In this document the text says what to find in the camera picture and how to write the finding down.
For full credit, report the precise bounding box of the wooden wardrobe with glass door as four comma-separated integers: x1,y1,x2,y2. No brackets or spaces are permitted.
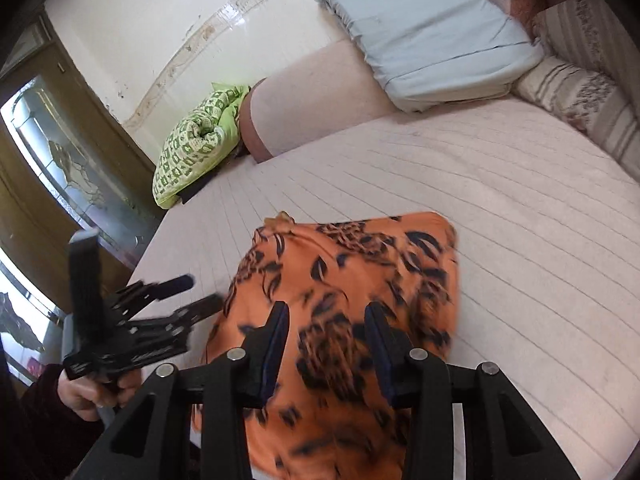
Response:
0,10,169,311

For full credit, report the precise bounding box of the person's left forearm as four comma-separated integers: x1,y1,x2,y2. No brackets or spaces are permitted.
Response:
0,340,103,480

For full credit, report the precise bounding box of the person's left hand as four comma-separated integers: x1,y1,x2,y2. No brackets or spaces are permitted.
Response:
57,367,144,422

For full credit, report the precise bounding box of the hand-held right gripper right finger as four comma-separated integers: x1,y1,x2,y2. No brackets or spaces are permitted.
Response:
364,301,581,480

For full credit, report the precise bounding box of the striped floral pillow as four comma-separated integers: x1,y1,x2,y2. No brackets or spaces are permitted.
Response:
514,55,640,182
530,0,640,83

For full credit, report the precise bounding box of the bright window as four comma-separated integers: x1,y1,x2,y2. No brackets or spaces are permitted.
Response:
0,247,68,386

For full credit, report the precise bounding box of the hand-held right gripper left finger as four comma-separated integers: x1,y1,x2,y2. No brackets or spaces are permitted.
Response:
82,301,291,480

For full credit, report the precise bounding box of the grey-blue folded quilt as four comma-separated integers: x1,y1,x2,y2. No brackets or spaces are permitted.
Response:
314,0,546,114

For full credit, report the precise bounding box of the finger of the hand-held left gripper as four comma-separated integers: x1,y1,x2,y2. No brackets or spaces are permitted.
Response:
107,274,196,318
127,294,224,341

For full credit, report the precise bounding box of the green patterned quilt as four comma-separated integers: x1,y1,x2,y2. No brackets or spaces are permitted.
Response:
152,82,251,209

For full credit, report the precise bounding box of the bed with pale pink sheet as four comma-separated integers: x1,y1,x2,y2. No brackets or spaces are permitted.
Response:
127,95,640,480

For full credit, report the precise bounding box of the orange floral garment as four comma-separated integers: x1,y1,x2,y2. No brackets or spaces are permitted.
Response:
190,212,461,480

